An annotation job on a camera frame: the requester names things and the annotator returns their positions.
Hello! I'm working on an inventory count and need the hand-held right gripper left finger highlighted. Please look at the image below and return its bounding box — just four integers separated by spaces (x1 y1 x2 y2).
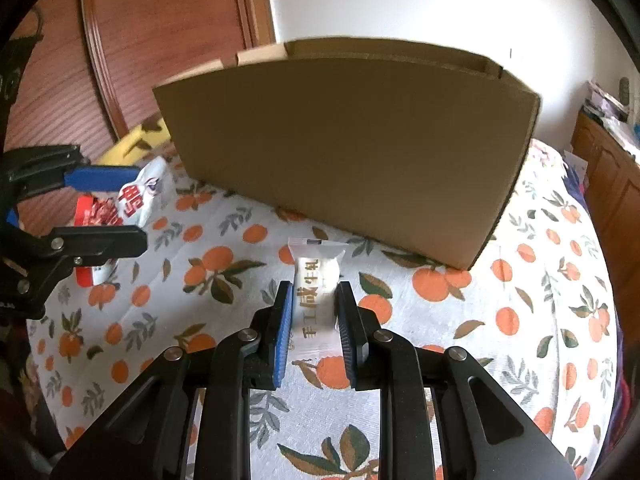
50 280 296 480

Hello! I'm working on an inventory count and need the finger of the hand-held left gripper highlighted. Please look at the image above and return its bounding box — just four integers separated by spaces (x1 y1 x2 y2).
4 144 143 202
0 225 149 320

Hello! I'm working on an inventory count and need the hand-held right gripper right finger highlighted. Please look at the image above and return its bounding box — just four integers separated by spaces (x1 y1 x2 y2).
335 281 576 480

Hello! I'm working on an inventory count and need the red and white snack packet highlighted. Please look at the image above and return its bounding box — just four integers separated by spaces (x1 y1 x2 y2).
74 156 174 289

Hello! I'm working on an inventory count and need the brown cardboard box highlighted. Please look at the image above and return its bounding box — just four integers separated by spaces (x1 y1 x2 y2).
152 37 542 270

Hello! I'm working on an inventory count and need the yellow plush toy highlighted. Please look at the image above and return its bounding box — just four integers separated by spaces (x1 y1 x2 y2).
97 115 174 166

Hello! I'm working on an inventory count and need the orange print bedsheet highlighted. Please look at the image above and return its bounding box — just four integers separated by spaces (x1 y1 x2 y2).
25 125 624 480

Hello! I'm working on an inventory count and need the reddish wooden wardrobe door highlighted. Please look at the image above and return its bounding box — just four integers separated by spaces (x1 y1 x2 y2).
0 0 277 237

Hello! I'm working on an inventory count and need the flower patterned quilt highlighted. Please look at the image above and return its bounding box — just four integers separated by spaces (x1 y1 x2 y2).
529 139 568 173

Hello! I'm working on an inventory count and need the wooden cabinet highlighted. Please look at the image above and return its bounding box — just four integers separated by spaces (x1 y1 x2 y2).
570 110 640 342

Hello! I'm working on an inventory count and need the pile of papers and boxes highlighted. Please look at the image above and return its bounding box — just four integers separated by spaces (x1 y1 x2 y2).
582 76 640 136

